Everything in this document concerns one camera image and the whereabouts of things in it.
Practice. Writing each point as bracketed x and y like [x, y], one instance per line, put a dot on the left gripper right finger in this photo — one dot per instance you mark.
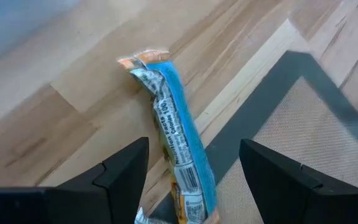
[291, 202]

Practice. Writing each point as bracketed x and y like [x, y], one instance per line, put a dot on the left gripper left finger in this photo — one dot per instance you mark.
[73, 205]

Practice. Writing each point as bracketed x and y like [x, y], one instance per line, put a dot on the green white granola bar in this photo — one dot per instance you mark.
[141, 217]

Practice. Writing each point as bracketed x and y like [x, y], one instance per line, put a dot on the green snack bar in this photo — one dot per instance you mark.
[182, 140]

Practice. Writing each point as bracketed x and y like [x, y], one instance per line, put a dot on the grey-bordered baking mat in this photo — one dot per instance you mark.
[306, 130]

